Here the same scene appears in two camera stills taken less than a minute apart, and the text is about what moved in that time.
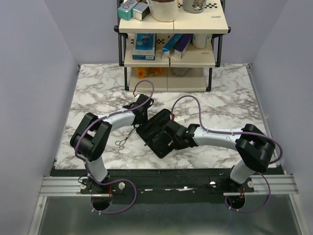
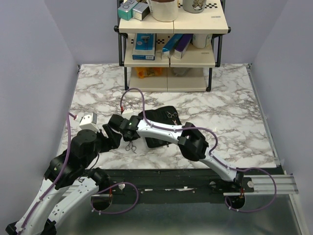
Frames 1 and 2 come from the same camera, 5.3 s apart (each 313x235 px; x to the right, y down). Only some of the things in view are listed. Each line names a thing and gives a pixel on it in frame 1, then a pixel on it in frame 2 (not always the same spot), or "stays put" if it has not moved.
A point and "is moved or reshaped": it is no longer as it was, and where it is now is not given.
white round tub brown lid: [164, 11] stays put
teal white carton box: [125, 12] stays put
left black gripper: [145, 121] -> [114, 138]
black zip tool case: [159, 133] is moved or reshaped
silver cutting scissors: [120, 143] is moved or reshaped
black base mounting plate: [165, 186] stays put
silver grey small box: [141, 11] stays put
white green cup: [202, 40] stays put
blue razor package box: [145, 47] stays put
